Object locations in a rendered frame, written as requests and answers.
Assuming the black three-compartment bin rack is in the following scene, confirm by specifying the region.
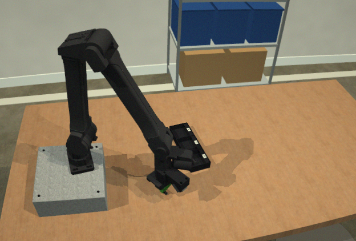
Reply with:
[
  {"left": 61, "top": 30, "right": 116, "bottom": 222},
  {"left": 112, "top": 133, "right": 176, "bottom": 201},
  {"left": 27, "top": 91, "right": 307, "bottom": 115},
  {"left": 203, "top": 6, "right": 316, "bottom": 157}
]
[{"left": 169, "top": 122, "right": 211, "bottom": 173}]

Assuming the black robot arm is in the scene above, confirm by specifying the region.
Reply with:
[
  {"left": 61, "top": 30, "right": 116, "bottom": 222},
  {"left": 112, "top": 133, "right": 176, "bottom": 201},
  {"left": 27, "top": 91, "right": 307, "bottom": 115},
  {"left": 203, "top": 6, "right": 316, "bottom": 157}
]
[{"left": 58, "top": 29, "right": 193, "bottom": 192}]

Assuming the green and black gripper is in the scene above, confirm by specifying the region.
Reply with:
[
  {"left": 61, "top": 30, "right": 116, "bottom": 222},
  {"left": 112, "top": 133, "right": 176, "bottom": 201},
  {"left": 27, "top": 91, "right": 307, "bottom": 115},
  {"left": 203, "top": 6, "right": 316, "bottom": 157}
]
[{"left": 147, "top": 166, "right": 171, "bottom": 193}]

